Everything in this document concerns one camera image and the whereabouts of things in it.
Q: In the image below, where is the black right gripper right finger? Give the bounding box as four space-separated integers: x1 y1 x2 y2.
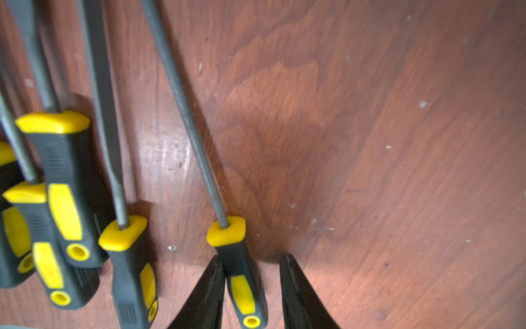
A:
279 253 339 329

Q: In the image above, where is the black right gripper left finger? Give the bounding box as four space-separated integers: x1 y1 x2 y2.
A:
168 255 225 329

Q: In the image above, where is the file seven yellow black handle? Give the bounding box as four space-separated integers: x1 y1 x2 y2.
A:
141 1 268 328

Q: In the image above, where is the file six yellow black handle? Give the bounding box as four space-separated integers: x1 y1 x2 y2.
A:
77 1 158 328

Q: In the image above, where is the file four yellow black handle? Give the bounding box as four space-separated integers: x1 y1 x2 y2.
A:
1 83 99 310

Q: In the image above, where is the file three yellow black handle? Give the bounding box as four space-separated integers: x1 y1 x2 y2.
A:
1 142 34 289

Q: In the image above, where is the file five yellow black handle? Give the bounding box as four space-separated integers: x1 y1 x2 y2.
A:
7 1 114 268

